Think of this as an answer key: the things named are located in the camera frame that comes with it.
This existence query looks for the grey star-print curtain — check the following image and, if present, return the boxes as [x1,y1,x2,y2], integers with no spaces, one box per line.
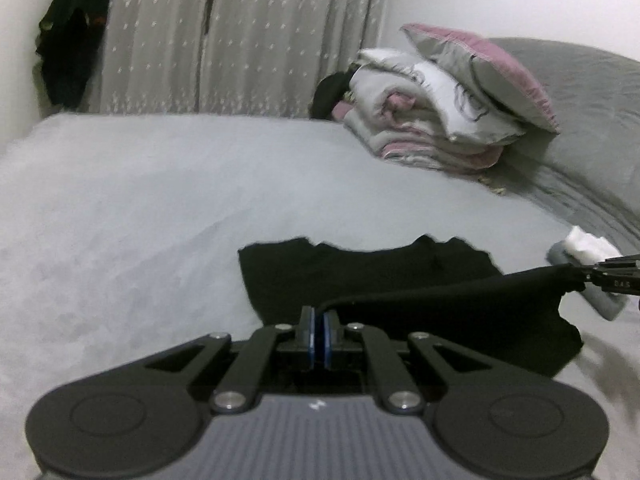
[87,0,221,113]
[197,0,393,121]

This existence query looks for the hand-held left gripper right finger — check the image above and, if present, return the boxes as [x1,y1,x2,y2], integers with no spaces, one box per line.
[322,311,501,415]

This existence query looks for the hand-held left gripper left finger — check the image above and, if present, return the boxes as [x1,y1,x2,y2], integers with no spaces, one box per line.
[142,305,317,413]

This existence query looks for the light grey bed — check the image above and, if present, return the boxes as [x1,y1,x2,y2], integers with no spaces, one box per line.
[0,112,640,480]

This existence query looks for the folded pink grey quilt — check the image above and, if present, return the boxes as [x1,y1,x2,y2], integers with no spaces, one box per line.
[334,47,503,173]

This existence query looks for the grey quilted bedspread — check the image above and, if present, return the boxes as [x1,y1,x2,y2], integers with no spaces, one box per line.
[480,37,640,256]

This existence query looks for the white folded garment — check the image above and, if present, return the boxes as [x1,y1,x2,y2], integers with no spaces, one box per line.
[564,226,621,266]

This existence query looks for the pink pillow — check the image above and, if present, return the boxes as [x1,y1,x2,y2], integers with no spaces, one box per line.
[401,23,560,134]

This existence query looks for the grey folded garment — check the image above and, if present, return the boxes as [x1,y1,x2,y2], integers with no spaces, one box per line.
[547,241,628,321]

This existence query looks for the dark hanging clothes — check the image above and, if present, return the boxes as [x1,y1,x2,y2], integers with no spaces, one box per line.
[34,0,112,110]

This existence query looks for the black sweater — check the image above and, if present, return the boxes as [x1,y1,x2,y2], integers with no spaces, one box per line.
[237,234,593,381]

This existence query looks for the black cloth bundle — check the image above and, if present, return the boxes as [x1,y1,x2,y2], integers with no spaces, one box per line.
[309,71,356,121]

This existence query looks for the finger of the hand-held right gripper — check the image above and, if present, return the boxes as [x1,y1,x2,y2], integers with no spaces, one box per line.
[580,255,640,281]

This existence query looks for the white flower-print pillow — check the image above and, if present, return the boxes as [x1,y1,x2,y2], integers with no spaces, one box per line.
[415,57,526,143]

